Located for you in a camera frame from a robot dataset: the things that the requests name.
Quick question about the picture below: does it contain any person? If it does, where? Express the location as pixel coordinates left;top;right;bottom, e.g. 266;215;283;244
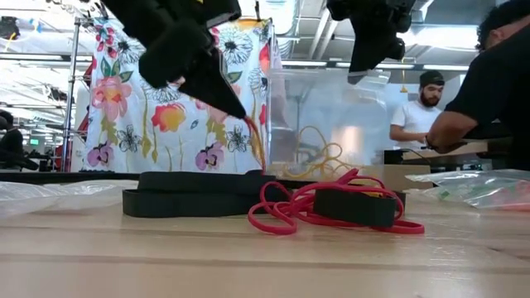
388;70;446;151
0;109;25;169
426;0;530;171

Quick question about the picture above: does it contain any clear plastic zip bag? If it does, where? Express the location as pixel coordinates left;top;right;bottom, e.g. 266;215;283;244
267;68;391;181
405;169;530;212
403;185;477;204

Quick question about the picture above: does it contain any yellow ceiling cord reel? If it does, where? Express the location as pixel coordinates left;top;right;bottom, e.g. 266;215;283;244
399;57;409;94

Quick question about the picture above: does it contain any ceiling light strip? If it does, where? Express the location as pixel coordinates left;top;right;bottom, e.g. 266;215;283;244
335;61;415;70
422;63;470;72

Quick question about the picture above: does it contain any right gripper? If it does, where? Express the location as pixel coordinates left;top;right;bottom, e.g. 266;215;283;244
326;0;417;86

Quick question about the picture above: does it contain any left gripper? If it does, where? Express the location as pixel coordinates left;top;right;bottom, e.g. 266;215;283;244
101;0;248;120

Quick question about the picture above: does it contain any small cardboard box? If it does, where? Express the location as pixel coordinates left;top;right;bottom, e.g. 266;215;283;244
370;164;431;191

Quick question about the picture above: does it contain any pile of clear plastic bags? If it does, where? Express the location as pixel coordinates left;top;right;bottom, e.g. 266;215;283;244
0;180;140;220

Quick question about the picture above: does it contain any floral print cloth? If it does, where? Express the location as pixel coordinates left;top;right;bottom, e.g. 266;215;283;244
82;16;274;175

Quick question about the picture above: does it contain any black aluminium table frame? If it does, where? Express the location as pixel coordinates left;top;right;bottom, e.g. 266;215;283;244
0;170;440;187

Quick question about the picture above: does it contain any wide black rubber band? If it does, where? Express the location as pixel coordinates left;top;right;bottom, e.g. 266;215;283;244
264;170;407;228
123;188;291;219

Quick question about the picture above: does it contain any yellow rubber band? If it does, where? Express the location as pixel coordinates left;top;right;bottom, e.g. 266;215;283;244
285;142;358;180

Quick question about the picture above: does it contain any wood-topped grey workbench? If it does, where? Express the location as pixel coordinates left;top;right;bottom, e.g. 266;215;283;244
383;138;530;171

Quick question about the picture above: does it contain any pile of coloured rubber bands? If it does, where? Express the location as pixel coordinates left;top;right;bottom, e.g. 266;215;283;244
296;126;345;179

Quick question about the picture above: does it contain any black hanging box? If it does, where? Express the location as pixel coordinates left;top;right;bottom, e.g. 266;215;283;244
0;16;20;39

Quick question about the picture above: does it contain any silver ventilation duct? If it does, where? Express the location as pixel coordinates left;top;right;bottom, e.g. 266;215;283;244
397;0;484;55

